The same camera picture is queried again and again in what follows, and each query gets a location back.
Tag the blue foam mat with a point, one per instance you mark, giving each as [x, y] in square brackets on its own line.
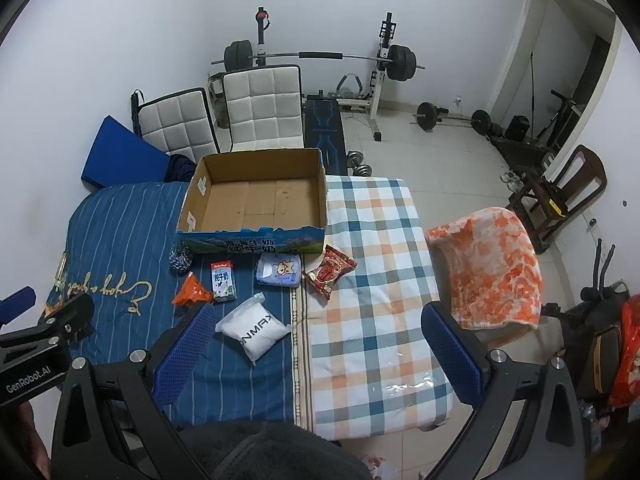
[122, 155]

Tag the chrome dumbbell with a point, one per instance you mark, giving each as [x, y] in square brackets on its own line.
[363, 169]
[356, 156]

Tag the dark blue garment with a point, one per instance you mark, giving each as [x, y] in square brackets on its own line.
[180, 169]

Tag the short barbell with black plates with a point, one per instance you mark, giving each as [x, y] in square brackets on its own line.
[427, 116]

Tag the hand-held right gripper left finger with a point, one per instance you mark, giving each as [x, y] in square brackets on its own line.
[184, 347]

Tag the dark fleece cloth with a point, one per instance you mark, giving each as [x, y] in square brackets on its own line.
[270, 450]

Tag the long barbell with black plates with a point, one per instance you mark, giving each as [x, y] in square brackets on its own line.
[402, 62]

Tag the red flowered snack packet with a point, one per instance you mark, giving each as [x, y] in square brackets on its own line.
[327, 272]

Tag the small black bag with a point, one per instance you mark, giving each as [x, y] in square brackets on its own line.
[517, 128]

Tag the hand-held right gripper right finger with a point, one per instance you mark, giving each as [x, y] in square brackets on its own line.
[450, 355]

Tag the white red plastic bag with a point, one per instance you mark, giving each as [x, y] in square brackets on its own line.
[377, 467]

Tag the small milk carton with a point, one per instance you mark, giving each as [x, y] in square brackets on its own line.
[222, 282]

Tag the white door frame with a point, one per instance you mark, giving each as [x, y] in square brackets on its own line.
[505, 70]

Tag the printed cardboard box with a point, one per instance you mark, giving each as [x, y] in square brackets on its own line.
[260, 200]

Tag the plaid blanket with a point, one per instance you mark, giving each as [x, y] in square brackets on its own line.
[370, 260]

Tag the weight bench with rack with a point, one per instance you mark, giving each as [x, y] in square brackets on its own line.
[325, 125]

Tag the blue striped blanket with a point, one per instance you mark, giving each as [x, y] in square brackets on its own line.
[125, 240]

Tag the white shoes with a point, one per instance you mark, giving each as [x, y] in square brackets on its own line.
[511, 180]

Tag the orange white towel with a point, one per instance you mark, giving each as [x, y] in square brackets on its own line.
[495, 265]

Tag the white plastic pouch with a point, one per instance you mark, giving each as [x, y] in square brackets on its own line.
[252, 327]

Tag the blue white twine ball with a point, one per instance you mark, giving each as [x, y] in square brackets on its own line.
[180, 259]

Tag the orange snack packet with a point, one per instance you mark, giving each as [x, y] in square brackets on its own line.
[190, 291]

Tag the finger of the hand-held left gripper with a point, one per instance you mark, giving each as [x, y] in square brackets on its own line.
[72, 317]
[17, 301]

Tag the white padded chair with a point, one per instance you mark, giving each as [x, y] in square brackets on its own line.
[175, 125]
[262, 110]

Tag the blue white tissue packet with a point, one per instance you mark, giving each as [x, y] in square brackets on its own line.
[278, 270]

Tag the dark wooden chair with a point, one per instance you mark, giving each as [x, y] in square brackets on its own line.
[575, 180]

